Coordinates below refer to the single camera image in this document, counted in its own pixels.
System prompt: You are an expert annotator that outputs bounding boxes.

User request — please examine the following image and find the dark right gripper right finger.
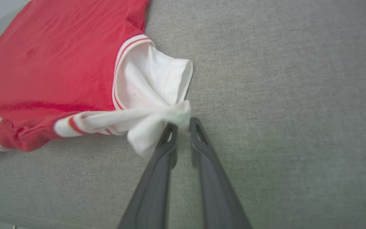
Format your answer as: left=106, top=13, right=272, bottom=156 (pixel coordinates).
left=189, top=117, right=253, bottom=229

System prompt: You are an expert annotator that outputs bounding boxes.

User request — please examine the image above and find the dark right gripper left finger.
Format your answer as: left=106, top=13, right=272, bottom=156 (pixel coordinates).
left=118, top=123, right=179, bottom=229

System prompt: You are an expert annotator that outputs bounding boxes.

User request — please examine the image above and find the red and white shirt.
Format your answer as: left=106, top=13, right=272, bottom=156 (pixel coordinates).
left=0, top=0, right=193, bottom=156

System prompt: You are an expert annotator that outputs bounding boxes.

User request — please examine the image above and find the grey fabric sofa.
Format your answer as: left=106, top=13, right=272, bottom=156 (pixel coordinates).
left=0, top=0, right=366, bottom=229

